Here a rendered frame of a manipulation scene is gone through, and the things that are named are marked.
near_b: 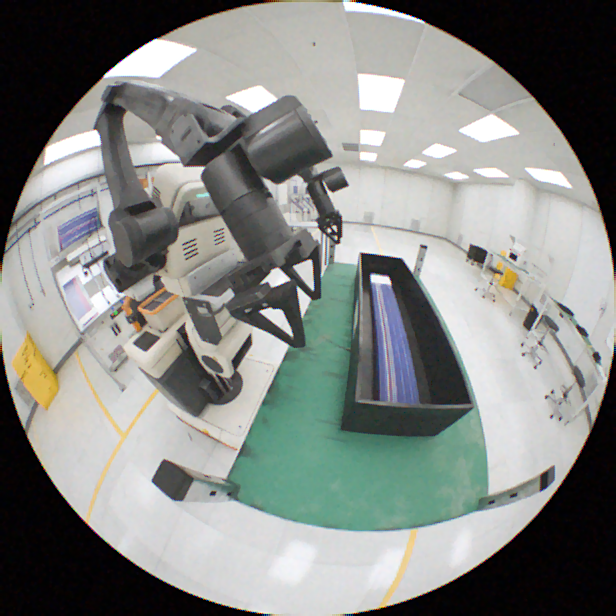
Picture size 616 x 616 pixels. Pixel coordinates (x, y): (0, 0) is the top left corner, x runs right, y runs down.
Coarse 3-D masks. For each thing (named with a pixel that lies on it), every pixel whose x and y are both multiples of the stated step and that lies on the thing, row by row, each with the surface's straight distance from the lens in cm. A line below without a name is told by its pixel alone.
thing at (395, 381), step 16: (384, 288) 59; (384, 304) 51; (384, 320) 45; (400, 320) 47; (384, 336) 40; (400, 336) 42; (384, 352) 37; (400, 352) 38; (384, 368) 34; (400, 368) 36; (384, 384) 32; (400, 384) 33; (416, 384) 35; (384, 400) 31; (400, 400) 32; (416, 400) 33
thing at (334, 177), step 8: (336, 168) 59; (304, 176) 58; (312, 176) 58; (320, 176) 61; (328, 176) 59; (336, 176) 58; (344, 176) 58; (328, 184) 58; (336, 184) 58; (344, 184) 58
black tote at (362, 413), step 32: (384, 256) 70; (416, 288) 53; (416, 320) 50; (352, 352) 36; (416, 352) 45; (448, 352) 35; (352, 384) 27; (448, 384) 34; (352, 416) 26; (384, 416) 26; (416, 416) 27; (448, 416) 29
